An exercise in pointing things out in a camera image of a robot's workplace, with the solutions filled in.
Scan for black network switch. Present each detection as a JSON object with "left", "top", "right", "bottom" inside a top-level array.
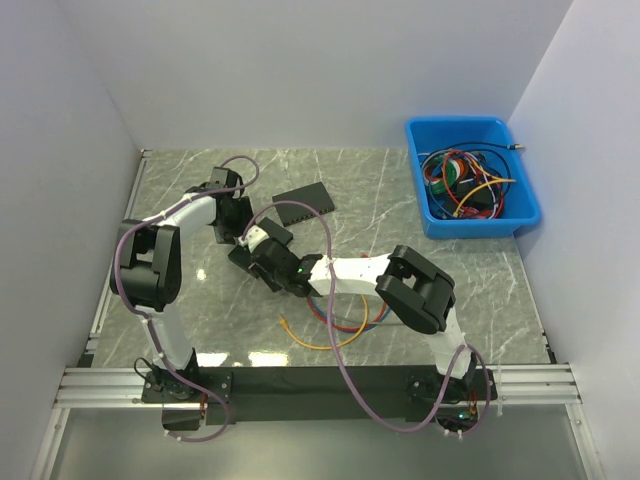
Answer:
[
  {"left": 227, "top": 218, "right": 294, "bottom": 278},
  {"left": 272, "top": 182, "right": 335, "bottom": 227}
]

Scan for red ethernet cable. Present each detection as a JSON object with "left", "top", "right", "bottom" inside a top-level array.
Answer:
[{"left": 305, "top": 294, "right": 389, "bottom": 332}]

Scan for grey ethernet cable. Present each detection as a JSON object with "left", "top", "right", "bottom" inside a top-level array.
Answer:
[{"left": 334, "top": 314, "right": 416, "bottom": 331}]

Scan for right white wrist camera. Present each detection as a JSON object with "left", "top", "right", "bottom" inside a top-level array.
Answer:
[{"left": 238, "top": 225, "right": 269, "bottom": 252}]

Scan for orange ethernet cable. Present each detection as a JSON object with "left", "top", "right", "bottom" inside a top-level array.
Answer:
[{"left": 279, "top": 293, "right": 370, "bottom": 351}]

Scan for tangled cables in bin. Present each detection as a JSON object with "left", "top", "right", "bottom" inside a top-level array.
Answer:
[{"left": 420, "top": 142, "right": 527, "bottom": 221}]

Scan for blue ethernet cable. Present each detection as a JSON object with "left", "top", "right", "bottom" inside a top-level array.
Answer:
[{"left": 308, "top": 294, "right": 394, "bottom": 335}]

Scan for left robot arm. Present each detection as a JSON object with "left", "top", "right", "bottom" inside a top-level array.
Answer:
[{"left": 110, "top": 166, "right": 253, "bottom": 402}]

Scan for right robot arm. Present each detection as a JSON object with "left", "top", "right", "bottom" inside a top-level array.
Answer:
[{"left": 247, "top": 237, "right": 475, "bottom": 399}]

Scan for black mounting base bar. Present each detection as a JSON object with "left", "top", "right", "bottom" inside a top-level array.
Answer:
[{"left": 140, "top": 365, "right": 499, "bottom": 427}]

